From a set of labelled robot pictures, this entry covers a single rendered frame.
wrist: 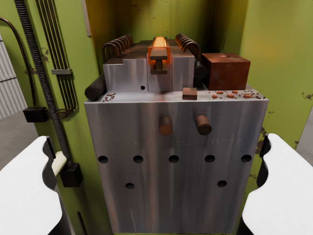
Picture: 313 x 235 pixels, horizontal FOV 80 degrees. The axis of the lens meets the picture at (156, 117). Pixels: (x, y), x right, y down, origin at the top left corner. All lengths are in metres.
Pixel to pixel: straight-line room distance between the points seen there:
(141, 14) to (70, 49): 0.39
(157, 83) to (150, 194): 0.30
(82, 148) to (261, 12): 0.70
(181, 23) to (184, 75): 0.49
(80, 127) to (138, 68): 0.35
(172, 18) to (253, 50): 0.41
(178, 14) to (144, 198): 0.72
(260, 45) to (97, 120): 0.47
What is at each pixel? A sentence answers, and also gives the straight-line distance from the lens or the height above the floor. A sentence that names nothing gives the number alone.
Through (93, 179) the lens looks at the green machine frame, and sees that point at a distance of 0.84.
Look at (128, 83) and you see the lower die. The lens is 0.44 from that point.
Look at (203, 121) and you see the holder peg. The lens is 0.38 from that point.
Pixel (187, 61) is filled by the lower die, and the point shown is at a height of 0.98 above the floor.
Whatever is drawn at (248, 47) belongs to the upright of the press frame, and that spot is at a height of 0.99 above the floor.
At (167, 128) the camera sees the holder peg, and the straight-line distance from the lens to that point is 0.37.
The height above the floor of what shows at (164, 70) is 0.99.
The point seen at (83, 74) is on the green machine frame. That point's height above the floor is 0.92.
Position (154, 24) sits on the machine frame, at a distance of 0.90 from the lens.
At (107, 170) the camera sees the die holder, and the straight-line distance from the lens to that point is 0.51.
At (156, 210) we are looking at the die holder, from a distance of 0.60.
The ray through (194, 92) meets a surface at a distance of 0.41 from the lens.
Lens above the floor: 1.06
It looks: 27 degrees down
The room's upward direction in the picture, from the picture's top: 2 degrees counter-clockwise
